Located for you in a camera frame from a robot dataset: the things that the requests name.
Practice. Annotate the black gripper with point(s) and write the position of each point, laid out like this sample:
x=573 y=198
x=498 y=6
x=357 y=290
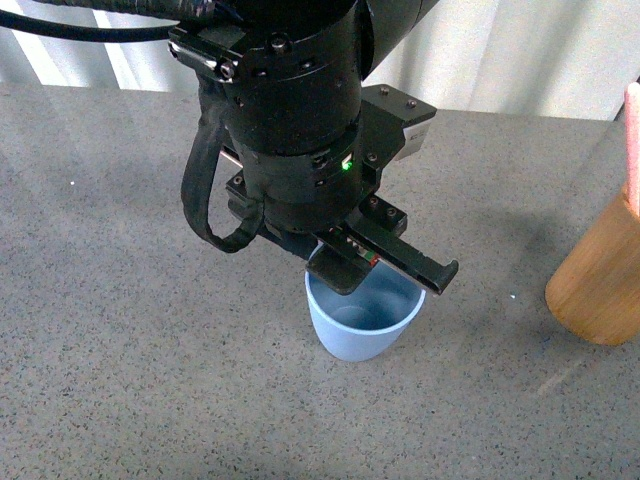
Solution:
x=302 y=182

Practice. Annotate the blue plastic cup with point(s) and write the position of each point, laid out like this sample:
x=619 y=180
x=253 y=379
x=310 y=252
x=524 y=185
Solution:
x=361 y=325

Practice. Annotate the pink chopstick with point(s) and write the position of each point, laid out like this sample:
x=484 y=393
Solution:
x=631 y=99

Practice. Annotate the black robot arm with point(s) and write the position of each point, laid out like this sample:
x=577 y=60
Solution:
x=275 y=66

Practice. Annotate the bamboo chopstick holder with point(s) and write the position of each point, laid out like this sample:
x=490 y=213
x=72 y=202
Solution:
x=594 y=293

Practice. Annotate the white curtain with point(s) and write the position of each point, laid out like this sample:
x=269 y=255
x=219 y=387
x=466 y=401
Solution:
x=570 y=59

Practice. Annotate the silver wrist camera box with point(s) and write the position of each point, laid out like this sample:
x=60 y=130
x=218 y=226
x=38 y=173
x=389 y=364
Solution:
x=395 y=124

